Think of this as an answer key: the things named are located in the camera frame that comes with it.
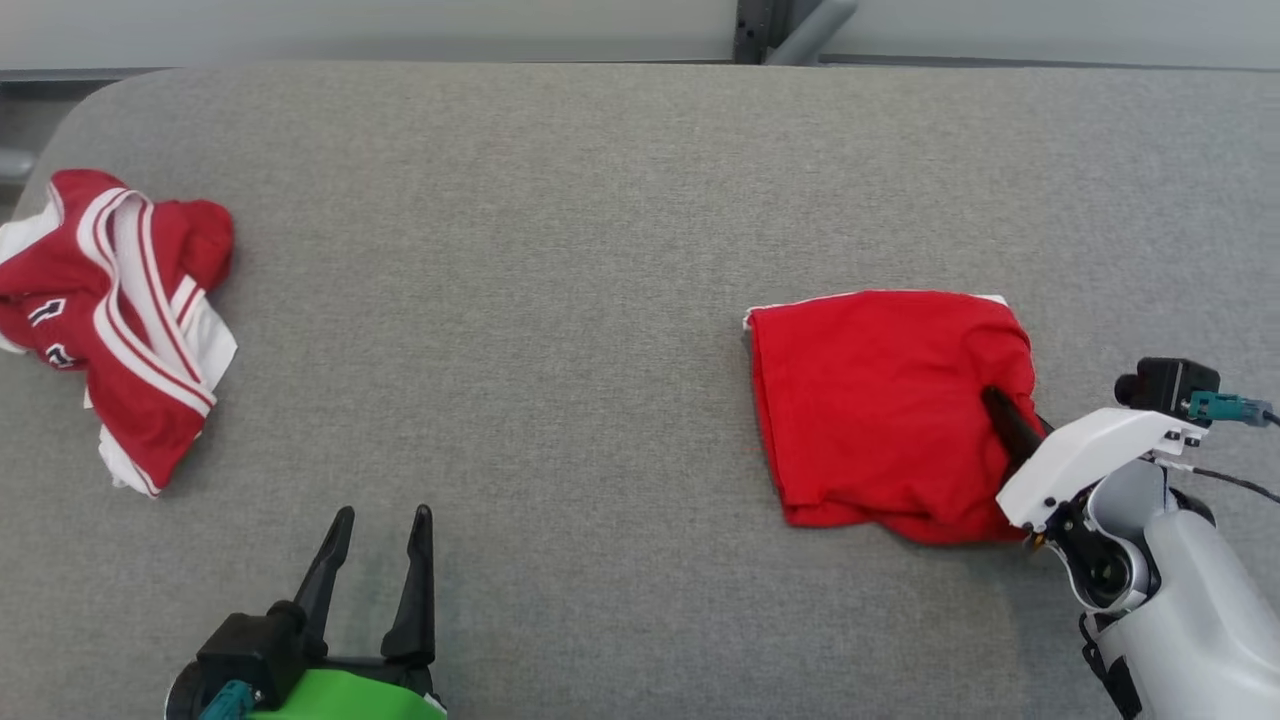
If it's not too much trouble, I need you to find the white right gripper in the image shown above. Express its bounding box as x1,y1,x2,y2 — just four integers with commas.
982,387,1211,533

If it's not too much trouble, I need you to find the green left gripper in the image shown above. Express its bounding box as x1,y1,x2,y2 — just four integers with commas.
245,504,447,720

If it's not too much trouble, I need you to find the teal right camera connector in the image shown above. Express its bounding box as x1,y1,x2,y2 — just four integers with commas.
1188,392,1273,428

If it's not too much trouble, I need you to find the grey wall base rail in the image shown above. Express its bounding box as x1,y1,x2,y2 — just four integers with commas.
0,68,171,101

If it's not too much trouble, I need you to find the red jersey with white stripes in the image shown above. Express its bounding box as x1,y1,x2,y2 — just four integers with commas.
0,168,239,498

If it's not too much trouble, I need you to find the teal left camera connector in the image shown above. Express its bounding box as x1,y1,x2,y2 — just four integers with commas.
198,680,251,720

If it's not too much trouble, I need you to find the dark grey hinge plate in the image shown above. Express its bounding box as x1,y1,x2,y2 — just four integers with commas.
738,0,777,63

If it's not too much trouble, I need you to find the red garment with white trim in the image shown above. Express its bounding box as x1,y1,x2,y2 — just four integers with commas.
743,290,1049,546

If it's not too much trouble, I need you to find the grey fabric sofa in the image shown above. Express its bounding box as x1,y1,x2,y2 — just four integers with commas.
0,60,1280,720

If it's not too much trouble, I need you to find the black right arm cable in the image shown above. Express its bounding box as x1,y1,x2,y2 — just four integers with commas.
1160,408,1280,504

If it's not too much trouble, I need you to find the teal camera connector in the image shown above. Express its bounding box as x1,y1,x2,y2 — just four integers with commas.
1188,392,1273,428
198,680,251,720

